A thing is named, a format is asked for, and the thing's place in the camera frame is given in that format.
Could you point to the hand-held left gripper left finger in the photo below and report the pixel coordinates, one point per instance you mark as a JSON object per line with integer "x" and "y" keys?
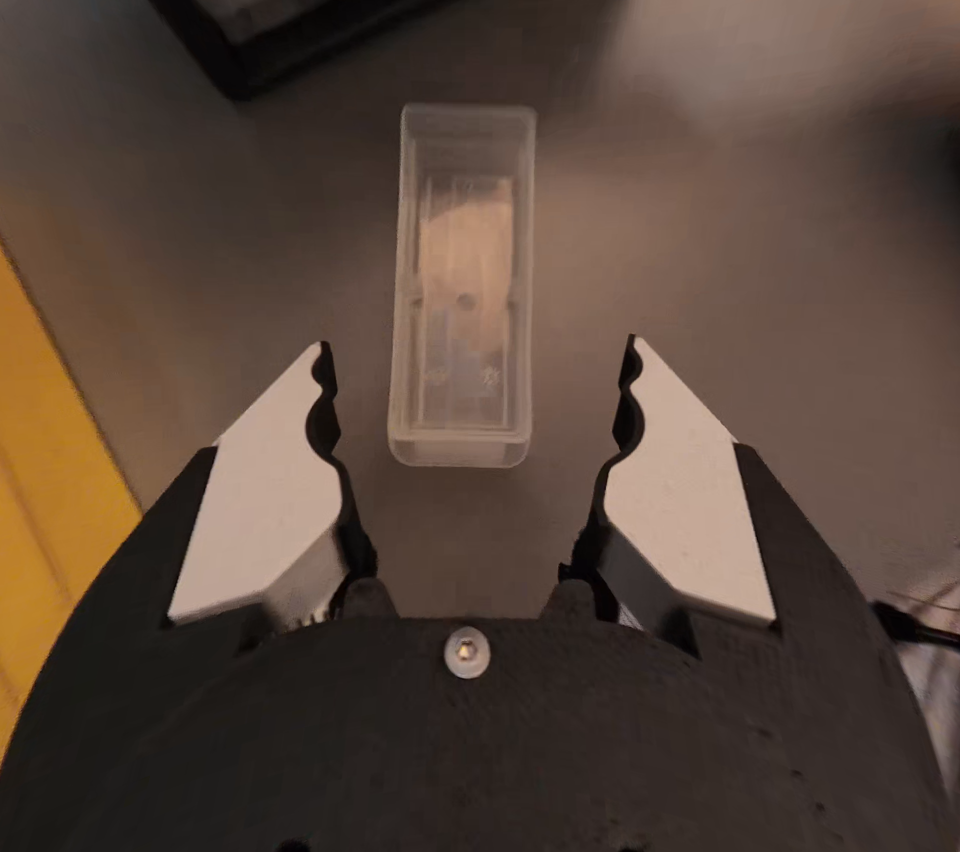
{"x": 255, "y": 492}

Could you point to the clear plastic drawer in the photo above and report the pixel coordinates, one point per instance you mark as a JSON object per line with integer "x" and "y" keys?
{"x": 465, "y": 267}

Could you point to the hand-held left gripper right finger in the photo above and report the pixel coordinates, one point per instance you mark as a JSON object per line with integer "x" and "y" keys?
{"x": 675, "y": 492}

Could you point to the yellow plastic bin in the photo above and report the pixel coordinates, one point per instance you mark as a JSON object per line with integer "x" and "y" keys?
{"x": 45, "y": 492}

